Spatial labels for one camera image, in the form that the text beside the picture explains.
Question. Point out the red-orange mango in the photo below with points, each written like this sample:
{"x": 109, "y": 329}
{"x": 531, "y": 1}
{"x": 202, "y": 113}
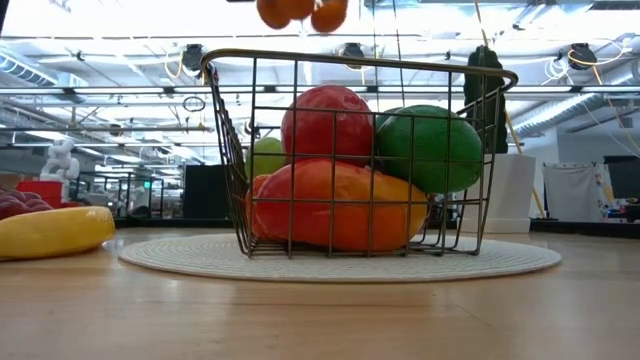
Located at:
{"x": 310, "y": 225}

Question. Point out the red apple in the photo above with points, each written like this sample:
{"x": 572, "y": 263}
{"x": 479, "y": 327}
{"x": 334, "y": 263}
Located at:
{"x": 315, "y": 130}

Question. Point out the green pear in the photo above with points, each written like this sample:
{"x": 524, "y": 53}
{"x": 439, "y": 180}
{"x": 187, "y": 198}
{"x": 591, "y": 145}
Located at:
{"x": 266, "y": 157}

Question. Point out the orange bell pepper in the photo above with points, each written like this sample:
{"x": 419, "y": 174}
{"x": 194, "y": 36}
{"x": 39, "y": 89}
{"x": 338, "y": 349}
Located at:
{"x": 255, "y": 210}

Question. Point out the green lime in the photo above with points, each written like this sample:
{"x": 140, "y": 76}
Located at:
{"x": 387, "y": 117}
{"x": 430, "y": 145}

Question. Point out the tangerine cluster with leaves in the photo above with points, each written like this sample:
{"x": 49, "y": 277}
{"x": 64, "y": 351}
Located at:
{"x": 327, "y": 15}

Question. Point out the white round woven placemat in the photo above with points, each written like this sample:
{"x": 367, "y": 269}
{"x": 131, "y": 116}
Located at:
{"x": 350, "y": 270}

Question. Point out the black partition panel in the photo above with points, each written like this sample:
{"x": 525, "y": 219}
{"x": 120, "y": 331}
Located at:
{"x": 207, "y": 192}

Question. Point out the white hanging cloth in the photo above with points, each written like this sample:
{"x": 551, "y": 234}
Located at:
{"x": 575, "y": 195}

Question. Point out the yellow banana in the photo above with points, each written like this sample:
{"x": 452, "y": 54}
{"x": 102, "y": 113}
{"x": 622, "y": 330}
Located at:
{"x": 55, "y": 232}

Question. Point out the red storage box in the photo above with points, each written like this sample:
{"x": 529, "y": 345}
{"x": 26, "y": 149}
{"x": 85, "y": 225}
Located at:
{"x": 45, "y": 189}

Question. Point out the red grape bunch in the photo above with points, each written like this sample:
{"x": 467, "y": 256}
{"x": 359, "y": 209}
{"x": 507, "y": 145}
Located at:
{"x": 20, "y": 202}

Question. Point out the black screen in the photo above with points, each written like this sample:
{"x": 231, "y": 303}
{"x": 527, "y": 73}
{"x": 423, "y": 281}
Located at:
{"x": 622, "y": 175}

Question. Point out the silver ventilation duct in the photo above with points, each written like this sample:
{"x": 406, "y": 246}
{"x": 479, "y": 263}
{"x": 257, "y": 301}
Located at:
{"x": 30, "y": 75}

